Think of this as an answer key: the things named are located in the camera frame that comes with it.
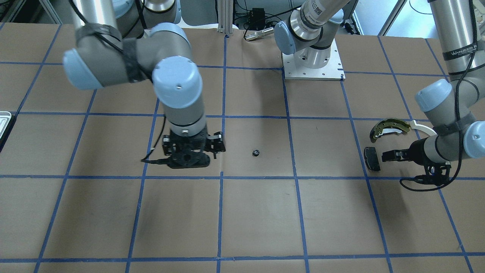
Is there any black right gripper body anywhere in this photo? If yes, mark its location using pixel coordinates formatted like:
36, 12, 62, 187
162, 127, 226, 169

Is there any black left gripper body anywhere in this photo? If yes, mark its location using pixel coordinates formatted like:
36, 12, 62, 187
394, 138, 448, 166

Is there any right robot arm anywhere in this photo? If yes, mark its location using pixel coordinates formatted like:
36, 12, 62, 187
63, 0, 226, 169

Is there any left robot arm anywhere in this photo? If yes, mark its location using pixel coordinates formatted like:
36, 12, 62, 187
274, 0, 484, 165

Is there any black brake pad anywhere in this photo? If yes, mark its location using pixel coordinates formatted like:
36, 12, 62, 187
364, 146, 381, 172

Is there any olive brake shoe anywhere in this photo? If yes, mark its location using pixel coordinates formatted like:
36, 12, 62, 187
369, 118, 411, 143

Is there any white curved plastic bracket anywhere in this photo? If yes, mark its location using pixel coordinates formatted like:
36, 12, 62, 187
409, 120, 437, 136

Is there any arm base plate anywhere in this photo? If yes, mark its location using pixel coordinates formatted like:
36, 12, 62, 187
281, 39, 346, 81

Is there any aluminium frame post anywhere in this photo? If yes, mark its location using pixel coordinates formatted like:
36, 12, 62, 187
216, 0, 234, 37

